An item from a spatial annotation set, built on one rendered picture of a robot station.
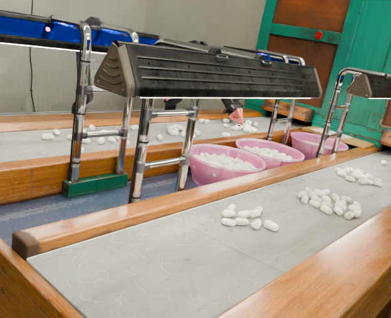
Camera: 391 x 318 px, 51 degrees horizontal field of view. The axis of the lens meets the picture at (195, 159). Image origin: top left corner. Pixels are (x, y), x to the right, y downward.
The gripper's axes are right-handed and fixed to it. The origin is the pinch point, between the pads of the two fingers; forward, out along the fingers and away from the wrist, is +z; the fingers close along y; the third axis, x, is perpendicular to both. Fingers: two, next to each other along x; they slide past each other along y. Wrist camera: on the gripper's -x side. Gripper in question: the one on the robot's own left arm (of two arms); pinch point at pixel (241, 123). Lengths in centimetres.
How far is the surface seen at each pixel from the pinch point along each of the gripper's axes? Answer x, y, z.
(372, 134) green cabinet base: -37, 42, 35
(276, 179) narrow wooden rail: -34, -58, 41
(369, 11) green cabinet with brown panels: -68, 44, -17
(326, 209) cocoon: -47, -66, 56
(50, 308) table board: -38, -141, 50
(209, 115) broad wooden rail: 10.2, -6.1, -11.9
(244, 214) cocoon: -40, -91, 48
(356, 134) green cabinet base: -30, 42, 30
